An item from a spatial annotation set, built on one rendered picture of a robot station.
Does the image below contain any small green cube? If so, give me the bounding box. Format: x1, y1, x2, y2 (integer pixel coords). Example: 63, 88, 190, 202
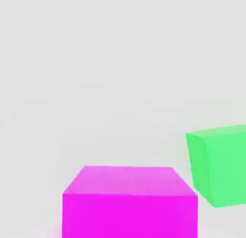
185, 124, 246, 209

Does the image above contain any small magenta cube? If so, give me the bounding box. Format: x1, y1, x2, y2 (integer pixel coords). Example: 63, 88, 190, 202
61, 165, 199, 238

